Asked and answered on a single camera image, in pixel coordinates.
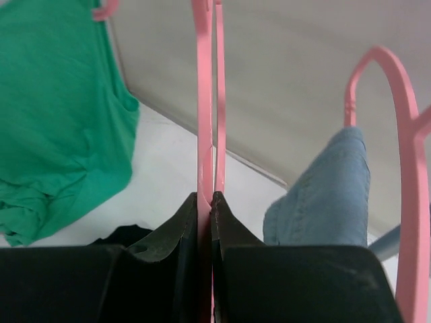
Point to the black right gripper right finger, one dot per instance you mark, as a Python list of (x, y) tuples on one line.
[(253, 282)]

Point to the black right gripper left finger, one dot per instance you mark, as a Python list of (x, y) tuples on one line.
[(152, 280)]

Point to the black t shirt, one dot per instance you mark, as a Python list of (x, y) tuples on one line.
[(125, 236)]

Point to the pink hanger with denim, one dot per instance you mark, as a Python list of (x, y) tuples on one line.
[(412, 129)]

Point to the pink hanger with tank top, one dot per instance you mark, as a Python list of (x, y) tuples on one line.
[(105, 11)]

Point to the blue denim garment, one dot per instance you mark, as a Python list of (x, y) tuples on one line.
[(328, 204)]

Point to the silver clothes rack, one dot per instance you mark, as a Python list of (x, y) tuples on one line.
[(386, 246)]

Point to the green tank top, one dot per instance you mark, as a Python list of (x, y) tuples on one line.
[(68, 122)]

